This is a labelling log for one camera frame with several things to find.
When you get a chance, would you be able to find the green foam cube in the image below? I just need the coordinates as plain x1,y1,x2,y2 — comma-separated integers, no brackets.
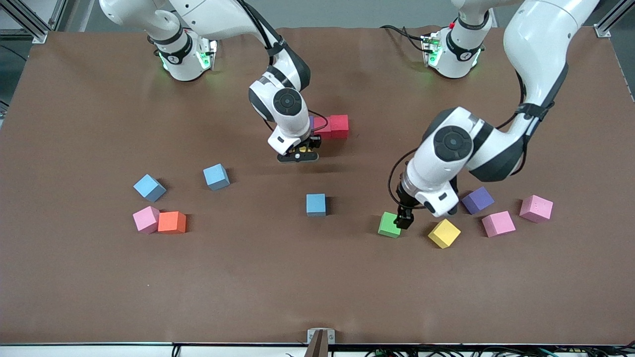
378,211,403,239

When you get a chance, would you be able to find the light blue foam cube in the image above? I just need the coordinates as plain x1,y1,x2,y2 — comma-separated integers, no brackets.
202,163,231,191
133,174,167,203
306,193,327,218

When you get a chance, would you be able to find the pink foam cube with dots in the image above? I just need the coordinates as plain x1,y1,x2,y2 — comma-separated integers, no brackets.
519,194,554,224

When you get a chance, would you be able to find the brown table mat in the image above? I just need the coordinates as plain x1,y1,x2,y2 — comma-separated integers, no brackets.
0,26,635,345

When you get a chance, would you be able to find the orange foam cube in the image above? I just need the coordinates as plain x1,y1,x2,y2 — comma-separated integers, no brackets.
158,211,187,235

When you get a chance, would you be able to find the black arm base cable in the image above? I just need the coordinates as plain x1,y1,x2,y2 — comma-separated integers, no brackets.
380,24,428,53

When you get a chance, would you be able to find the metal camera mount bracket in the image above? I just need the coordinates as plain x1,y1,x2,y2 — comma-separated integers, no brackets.
307,328,336,357

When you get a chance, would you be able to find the aluminium frame profile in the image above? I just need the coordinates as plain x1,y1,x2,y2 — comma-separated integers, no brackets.
0,0,68,44
594,0,635,39

